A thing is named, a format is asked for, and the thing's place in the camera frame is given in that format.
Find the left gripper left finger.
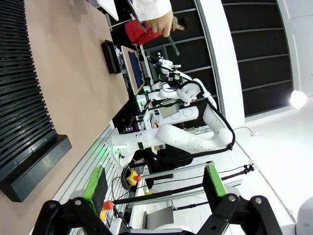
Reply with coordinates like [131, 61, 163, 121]
[31, 165, 115, 235]

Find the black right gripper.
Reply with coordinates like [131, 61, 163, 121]
[163, 71, 182, 86]

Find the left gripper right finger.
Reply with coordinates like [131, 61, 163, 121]
[198, 163, 284, 235]

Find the green PCB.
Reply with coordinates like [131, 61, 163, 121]
[167, 35, 181, 56]

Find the grey clipboard with paper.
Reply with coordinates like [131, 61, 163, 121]
[126, 0, 148, 34]

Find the person's right forearm white sleeve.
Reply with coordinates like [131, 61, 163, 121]
[127, 0, 172, 24]

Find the person's right hand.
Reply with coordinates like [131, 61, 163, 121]
[146, 10, 178, 38]

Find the yellow emergency stop button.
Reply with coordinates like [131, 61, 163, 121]
[126, 169, 143, 186]
[99, 200, 115, 220]

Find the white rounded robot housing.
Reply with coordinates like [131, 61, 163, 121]
[158, 105, 199, 121]

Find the wooden table with blue mat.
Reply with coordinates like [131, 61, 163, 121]
[121, 45, 145, 95]

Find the dark-haired person wearing apron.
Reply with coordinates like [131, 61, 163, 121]
[124, 16, 192, 47]

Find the black shallow tray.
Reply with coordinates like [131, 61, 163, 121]
[101, 40, 122, 75]

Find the black controller with lights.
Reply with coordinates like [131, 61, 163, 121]
[119, 117, 137, 135]

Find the white side table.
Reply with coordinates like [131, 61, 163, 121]
[96, 0, 120, 21]

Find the black slotted rack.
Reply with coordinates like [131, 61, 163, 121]
[0, 0, 73, 203]

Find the bright round ceiling lamp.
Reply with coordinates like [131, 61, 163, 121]
[289, 90, 308, 110]

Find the aluminium table frame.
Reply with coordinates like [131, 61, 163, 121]
[52, 119, 128, 221]

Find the black cable conduit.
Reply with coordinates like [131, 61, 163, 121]
[182, 80, 236, 163]

